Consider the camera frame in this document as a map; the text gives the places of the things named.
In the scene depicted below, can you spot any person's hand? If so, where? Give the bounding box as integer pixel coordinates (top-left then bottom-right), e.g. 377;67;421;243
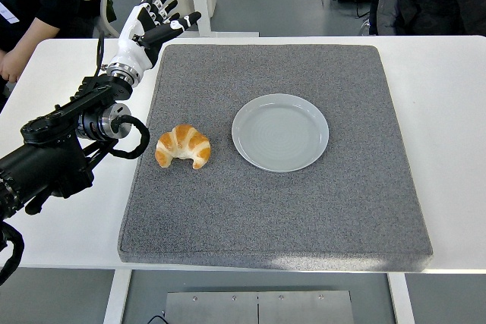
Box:
0;49;21;84

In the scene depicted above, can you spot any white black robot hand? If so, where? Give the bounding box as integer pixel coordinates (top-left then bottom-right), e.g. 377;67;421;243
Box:
109;0;202;74

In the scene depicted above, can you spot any croissant bread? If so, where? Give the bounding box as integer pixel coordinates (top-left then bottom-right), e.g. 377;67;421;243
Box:
154;124;212;170

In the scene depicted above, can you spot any grey round plate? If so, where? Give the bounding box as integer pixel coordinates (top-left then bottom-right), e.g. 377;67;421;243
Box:
231;93;330;173

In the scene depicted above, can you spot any grey metal plate with screws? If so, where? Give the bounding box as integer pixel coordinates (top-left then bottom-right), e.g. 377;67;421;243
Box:
165;290;355;324

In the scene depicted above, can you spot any grey speckled mat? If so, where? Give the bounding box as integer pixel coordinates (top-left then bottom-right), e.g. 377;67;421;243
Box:
116;43;434;273

